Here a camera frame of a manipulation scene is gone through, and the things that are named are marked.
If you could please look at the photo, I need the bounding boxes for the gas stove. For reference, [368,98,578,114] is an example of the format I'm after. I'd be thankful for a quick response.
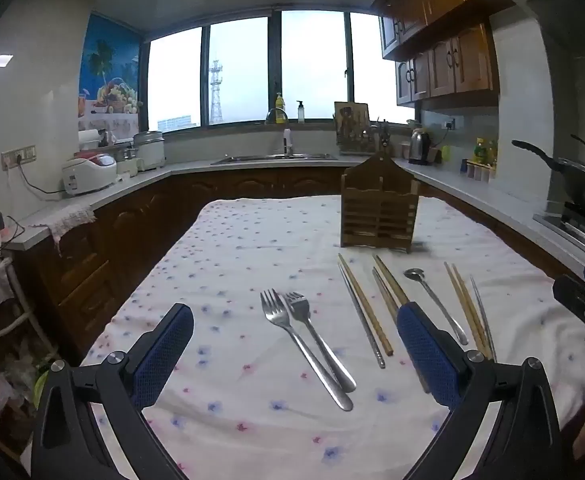
[532,202,585,262]

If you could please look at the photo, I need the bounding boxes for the spice jar set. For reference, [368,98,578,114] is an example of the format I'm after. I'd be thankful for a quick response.
[459,159,496,181]

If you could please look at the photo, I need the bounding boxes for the tropical fruit wall poster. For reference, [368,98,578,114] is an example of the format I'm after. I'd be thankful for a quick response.
[78,14,141,133]

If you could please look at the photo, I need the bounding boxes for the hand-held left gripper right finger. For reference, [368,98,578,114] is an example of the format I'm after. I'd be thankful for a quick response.
[396,301,563,480]

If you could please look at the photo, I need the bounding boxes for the steel electric cooker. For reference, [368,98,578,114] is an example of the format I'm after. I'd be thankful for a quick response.
[133,131,166,172]

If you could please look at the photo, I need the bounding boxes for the black wok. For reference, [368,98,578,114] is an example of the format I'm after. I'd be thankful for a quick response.
[511,134,585,213]

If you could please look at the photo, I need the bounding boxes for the steel kitchen sink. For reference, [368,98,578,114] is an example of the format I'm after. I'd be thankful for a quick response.
[211,153,338,166]

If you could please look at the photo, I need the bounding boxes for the steel electric kettle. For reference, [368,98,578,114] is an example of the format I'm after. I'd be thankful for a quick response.
[409,127,433,166]

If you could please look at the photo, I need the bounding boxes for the white floral tablecloth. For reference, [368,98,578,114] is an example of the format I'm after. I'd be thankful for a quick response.
[80,195,585,480]

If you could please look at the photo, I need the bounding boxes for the chrome faucet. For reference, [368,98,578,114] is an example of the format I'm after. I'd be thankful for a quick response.
[265,107,294,156]

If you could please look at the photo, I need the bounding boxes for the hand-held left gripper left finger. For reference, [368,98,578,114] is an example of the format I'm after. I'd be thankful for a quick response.
[31,302,196,480]

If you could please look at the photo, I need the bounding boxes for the cooking oil bottles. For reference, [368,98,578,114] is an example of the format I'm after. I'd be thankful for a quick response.
[472,137,499,166]

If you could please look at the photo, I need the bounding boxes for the wooden utensil holder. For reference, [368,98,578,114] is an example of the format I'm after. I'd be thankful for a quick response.
[341,152,419,254]

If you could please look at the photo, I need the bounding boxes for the kitchen window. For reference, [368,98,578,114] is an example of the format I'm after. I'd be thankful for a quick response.
[140,10,416,133]

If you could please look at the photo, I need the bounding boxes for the wall socket strip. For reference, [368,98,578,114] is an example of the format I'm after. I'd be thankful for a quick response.
[1,145,37,169]

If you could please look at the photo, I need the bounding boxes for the steel spoon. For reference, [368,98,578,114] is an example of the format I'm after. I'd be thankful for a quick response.
[403,268,469,346]

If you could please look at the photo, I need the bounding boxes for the wooden cutting board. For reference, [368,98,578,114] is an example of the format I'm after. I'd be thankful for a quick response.
[334,101,370,154]

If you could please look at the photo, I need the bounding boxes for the white lace cloth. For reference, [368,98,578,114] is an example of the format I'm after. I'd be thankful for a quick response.
[47,206,96,242]

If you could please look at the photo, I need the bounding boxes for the black power cable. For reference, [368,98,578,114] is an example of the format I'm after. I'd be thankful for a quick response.
[16,156,68,196]

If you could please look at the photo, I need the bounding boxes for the small steel fork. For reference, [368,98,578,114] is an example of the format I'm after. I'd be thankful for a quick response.
[283,291,357,393]

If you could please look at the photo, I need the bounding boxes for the white rice cooker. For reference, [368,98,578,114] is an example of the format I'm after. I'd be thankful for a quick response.
[62,152,118,196]

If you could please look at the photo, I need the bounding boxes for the countertop knife rack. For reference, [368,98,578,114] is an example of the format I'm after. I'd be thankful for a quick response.
[337,119,394,156]

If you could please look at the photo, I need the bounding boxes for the wooden upper cabinets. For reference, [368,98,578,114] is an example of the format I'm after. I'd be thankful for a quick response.
[372,0,519,109]

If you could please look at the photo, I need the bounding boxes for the large steel fork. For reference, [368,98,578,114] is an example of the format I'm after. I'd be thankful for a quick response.
[260,288,354,412]

